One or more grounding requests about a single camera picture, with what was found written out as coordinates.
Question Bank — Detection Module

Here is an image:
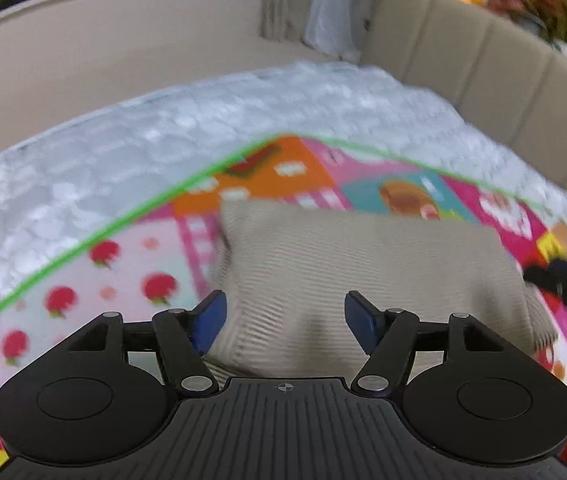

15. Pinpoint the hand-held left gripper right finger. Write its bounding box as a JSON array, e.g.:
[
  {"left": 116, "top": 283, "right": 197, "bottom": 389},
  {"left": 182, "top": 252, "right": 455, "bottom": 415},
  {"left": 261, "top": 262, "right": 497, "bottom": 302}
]
[{"left": 344, "top": 290, "right": 502, "bottom": 401}]

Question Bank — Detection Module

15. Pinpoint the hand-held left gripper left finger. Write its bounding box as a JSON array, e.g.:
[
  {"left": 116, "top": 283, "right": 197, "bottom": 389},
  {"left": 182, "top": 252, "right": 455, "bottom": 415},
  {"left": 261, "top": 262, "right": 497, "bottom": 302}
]
[{"left": 67, "top": 290, "right": 228, "bottom": 397}]

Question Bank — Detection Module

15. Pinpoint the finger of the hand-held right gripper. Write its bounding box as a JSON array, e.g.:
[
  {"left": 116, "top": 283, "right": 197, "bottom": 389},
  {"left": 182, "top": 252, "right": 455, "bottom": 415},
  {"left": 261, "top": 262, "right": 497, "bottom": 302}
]
[{"left": 523, "top": 259, "right": 567, "bottom": 335}]

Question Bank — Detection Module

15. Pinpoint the beige knitted sweater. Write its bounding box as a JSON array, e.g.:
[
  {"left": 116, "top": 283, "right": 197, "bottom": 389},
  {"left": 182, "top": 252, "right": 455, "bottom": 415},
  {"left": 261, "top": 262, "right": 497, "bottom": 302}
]
[{"left": 198, "top": 199, "right": 559, "bottom": 390}]

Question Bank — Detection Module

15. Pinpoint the colourful printed play mat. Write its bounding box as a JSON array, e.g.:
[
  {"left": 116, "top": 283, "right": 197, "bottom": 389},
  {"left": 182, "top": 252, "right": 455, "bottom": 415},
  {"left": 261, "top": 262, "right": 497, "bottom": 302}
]
[{"left": 0, "top": 134, "right": 567, "bottom": 472}]

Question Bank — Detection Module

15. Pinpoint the white quilted mattress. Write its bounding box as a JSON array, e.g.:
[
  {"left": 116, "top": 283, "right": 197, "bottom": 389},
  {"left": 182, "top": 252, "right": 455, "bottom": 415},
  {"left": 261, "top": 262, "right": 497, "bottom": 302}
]
[{"left": 0, "top": 60, "right": 567, "bottom": 331}]

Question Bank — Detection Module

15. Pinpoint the beige padded headboard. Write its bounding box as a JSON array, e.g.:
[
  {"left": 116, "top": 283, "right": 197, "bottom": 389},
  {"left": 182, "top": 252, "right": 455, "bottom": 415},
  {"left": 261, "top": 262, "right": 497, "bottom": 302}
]
[{"left": 361, "top": 0, "right": 567, "bottom": 196}]

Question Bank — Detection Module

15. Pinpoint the green potted plant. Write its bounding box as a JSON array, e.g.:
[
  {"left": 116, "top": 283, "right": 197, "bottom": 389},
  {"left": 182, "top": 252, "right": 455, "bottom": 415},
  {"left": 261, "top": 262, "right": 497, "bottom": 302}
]
[{"left": 513, "top": 0, "right": 567, "bottom": 66}]

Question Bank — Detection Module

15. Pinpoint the light blue curtain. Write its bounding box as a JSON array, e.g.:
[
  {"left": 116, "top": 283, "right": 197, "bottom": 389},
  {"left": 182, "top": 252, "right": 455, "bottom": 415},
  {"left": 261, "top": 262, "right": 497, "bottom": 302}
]
[{"left": 262, "top": 0, "right": 397, "bottom": 63}]

